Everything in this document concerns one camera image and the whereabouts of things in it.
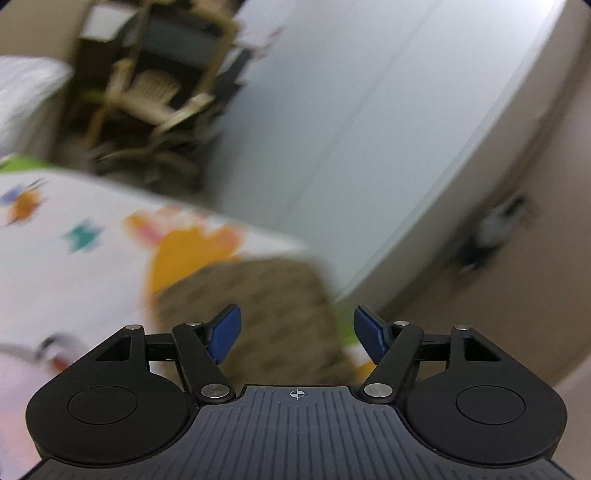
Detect white wardrobe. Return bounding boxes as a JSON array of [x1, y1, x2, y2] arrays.
[[201, 0, 570, 303]]

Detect white pillow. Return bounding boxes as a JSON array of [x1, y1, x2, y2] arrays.
[[0, 55, 74, 155]]

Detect wooden chair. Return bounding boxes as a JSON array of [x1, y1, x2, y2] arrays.
[[85, 0, 241, 188]]

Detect white printed blanket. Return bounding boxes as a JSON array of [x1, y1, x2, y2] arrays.
[[0, 156, 377, 416]]

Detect brown patterned garment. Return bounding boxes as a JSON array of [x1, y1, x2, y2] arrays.
[[154, 257, 357, 387]]

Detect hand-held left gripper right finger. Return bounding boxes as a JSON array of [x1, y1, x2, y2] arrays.
[[353, 305, 505, 405]]

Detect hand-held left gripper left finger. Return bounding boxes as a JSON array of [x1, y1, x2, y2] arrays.
[[95, 304, 243, 405]]

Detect dark wall plug with cable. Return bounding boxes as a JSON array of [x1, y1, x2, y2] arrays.
[[456, 191, 531, 278]]

